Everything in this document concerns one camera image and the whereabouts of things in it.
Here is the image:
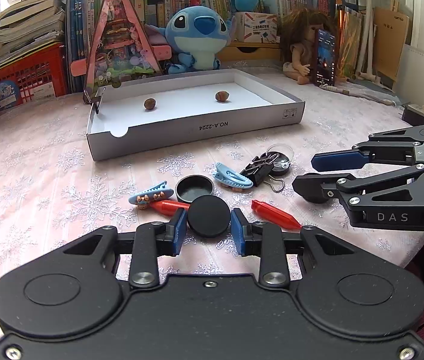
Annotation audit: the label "red crayon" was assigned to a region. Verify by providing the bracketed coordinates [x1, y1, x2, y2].
[251, 200, 302, 231]
[150, 200, 190, 216]

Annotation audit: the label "clear round container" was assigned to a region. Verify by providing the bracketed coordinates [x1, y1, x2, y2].
[266, 144, 294, 170]

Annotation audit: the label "blue hair clip with bears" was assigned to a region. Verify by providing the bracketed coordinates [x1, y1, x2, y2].
[128, 181, 174, 209]

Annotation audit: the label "black round cap cup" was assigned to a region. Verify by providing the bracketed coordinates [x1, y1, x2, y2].
[175, 175, 214, 204]

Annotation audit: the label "plain blue hair clip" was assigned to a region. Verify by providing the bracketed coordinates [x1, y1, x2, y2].
[213, 163, 253, 192]

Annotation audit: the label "black binder clip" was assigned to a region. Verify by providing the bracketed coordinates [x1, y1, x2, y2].
[239, 152, 285, 194]

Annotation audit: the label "black charger plug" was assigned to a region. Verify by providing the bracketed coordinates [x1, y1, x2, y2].
[401, 104, 424, 127]

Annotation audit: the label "smartphone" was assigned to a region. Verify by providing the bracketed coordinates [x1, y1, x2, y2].
[311, 29, 335, 86]

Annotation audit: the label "brown nut right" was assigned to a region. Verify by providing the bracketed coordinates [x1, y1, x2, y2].
[215, 90, 230, 102]

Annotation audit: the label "brown nut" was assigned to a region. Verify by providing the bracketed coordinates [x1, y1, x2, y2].
[215, 90, 230, 102]
[143, 97, 157, 111]

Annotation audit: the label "white shallow cardboard box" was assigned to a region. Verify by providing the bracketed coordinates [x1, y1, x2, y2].
[86, 69, 305, 161]

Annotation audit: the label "brown haired doll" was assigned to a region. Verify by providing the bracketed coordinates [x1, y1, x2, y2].
[279, 8, 335, 85]

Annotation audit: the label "brown nut left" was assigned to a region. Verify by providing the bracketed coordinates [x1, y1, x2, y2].
[143, 97, 157, 111]

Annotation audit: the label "wooden drawer shelf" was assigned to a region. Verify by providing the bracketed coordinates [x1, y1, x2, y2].
[217, 41, 280, 63]

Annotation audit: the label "white pencil box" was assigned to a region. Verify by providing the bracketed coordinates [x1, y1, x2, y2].
[235, 12, 278, 43]

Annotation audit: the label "binder clip on box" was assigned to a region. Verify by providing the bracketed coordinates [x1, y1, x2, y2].
[83, 87, 106, 114]

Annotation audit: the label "blue Stitch plush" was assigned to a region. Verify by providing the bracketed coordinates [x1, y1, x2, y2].
[144, 6, 236, 74]

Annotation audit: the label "pink triangular miniature house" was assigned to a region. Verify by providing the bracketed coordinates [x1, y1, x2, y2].
[72, 0, 172, 94]

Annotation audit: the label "red plastic crate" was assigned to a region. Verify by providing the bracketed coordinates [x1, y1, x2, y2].
[0, 42, 69, 111]

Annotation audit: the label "blue upright books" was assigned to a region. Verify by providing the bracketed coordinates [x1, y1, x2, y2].
[65, 0, 94, 93]

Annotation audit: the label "stack of books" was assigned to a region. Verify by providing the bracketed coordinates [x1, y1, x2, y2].
[0, 0, 65, 66]

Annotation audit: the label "white charging cable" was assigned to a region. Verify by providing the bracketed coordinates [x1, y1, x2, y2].
[320, 82, 404, 108]

